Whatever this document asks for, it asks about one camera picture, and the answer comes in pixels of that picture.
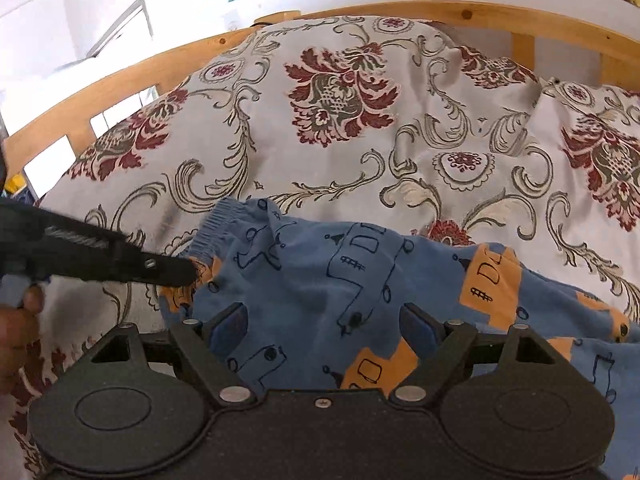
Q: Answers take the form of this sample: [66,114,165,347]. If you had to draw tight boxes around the white window frame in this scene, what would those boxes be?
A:
[84,0,155,62]

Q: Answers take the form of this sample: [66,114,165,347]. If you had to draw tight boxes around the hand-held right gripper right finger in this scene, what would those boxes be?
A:
[390,302,573,406]

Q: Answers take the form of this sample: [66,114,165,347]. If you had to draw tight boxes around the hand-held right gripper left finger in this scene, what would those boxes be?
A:
[90,302,257,407]

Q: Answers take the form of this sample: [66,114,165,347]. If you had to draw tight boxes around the wooden bed frame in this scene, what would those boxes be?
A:
[0,0,640,201]

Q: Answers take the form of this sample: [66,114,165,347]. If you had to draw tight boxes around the floral bedspread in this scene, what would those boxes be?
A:
[7,15,640,478]

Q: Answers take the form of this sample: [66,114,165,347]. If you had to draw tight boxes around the yellow blue object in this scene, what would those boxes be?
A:
[2,174,32,197]

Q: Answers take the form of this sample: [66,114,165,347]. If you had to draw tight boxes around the person's left hand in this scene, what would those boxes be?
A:
[0,285,47,397]

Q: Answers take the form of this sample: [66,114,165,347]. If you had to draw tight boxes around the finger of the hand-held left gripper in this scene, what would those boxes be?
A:
[120,246,199,289]

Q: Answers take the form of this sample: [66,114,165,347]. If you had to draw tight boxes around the blue orange printed pants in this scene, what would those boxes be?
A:
[160,197,640,480]

